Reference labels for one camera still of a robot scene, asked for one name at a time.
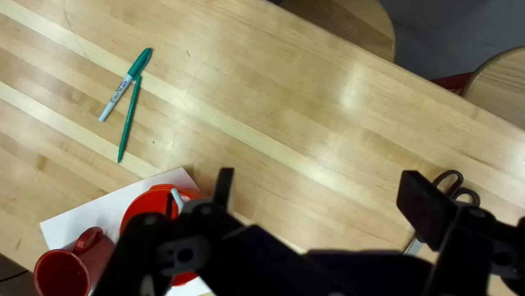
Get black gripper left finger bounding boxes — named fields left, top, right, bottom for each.
left=92, top=166, right=308, bottom=296

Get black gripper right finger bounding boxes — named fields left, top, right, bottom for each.
left=395, top=169, right=525, bottom=296

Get white spoon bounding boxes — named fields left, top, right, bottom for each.
left=169, top=187, right=187, bottom=213

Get red bowl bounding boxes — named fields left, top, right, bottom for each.
left=118, top=184, right=206, bottom=287

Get white paper sheet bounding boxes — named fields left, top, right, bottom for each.
left=37, top=166, right=215, bottom=296

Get red mug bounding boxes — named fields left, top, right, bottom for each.
left=31, top=225, right=116, bottom=296

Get thin green pen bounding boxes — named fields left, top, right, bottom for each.
left=115, top=74, right=144, bottom=164

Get green capped Sharpie marker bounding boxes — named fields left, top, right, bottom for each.
left=97, top=46, right=154, bottom=123

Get black handled scissors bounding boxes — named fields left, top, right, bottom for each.
left=402, top=167, right=482, bottom=256

